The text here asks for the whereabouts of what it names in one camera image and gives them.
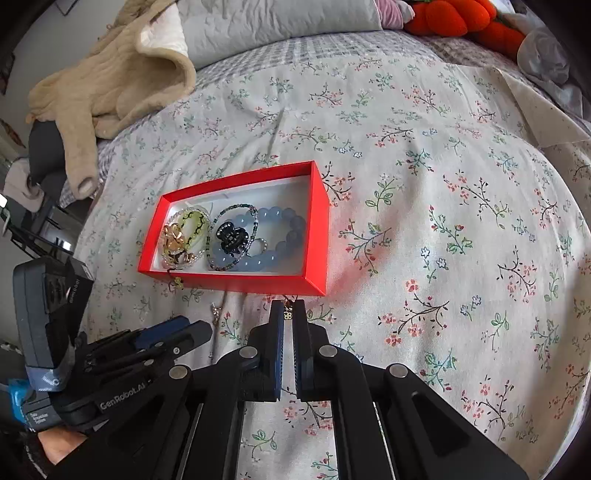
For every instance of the crumpled grey white cloth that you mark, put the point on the crumpled grey white cloth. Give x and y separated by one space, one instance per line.
545 62

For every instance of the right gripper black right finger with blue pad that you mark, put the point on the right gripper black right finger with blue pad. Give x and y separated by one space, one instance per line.
315 375

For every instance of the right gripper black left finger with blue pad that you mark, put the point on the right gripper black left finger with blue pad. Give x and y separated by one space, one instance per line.
264 381

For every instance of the grey quilted pillow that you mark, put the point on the grey quilted pillow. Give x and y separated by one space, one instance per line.
215 30

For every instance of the black chair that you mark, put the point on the black chair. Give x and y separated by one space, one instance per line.
34 215

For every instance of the orange pumpkin plush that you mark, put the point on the orange pumpkin plush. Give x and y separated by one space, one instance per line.
476 20

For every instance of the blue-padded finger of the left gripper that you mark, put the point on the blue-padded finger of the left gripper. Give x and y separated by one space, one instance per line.
148 337

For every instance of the beige fleece jacket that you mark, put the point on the beige fleece jacket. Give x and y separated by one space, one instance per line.
139 66

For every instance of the person's left hand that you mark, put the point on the person's left hand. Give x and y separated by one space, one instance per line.
58 442

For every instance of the red jewelry box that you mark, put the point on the red jewelry box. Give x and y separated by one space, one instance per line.
264 231

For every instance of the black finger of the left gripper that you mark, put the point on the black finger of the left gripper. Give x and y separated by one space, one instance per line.
163 354

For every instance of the gold flower jewelry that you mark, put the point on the gold flower jewelry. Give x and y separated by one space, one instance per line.
174 249

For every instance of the black camera box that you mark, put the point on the black camera box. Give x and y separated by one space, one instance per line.
50 298

